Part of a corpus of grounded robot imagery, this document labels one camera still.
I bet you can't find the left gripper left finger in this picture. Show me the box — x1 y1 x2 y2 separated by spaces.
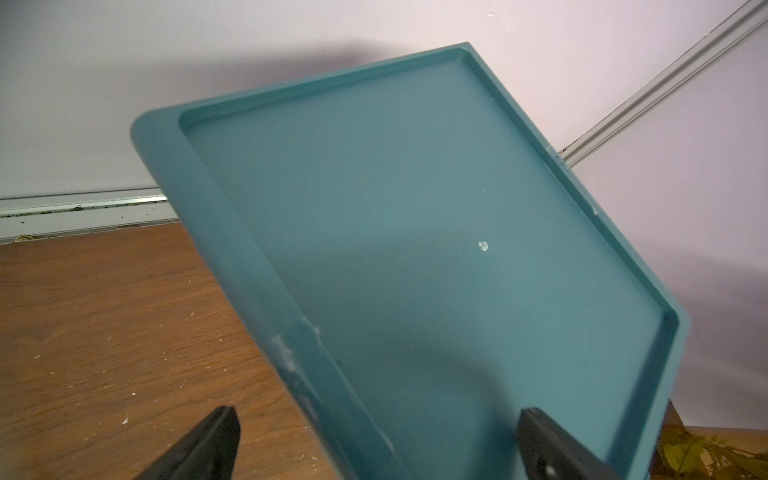
136 406 241 480

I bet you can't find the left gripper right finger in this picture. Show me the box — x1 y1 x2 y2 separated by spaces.
517 407 620 480

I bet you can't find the teal three-drawer cabinet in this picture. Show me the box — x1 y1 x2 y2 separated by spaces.
130 43 690 479

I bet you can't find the artificial green plant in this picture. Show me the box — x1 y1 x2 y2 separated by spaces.
649 426 767 479

